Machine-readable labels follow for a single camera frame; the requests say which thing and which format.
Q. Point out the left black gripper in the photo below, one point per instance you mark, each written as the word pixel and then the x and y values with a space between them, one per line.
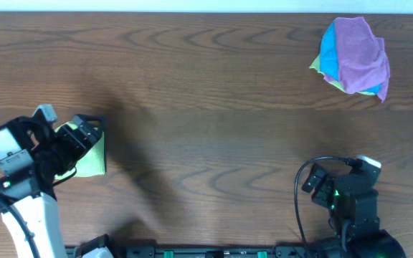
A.
pixel 81 131

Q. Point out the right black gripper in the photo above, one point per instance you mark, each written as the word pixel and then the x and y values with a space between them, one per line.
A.
pixel 317 174

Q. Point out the light green microfiber cloth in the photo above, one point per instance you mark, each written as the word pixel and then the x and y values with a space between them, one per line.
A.
pixel 91 164

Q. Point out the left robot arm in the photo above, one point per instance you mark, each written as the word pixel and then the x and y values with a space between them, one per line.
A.
pixel 29 209

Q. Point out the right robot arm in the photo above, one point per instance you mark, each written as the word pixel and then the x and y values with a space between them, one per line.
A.
pixel 351 201

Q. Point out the green cloth under pile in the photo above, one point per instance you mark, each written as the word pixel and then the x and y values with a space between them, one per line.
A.
pixel 316 66

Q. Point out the blue microfiber cloth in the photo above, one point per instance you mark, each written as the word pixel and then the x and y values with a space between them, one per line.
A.
pixel 329 50

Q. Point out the purple microfiber cloth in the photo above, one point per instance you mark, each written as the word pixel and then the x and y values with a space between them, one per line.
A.
pixel 362 57

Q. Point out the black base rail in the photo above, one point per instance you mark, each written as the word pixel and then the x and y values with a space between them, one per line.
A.
pixel 191 252

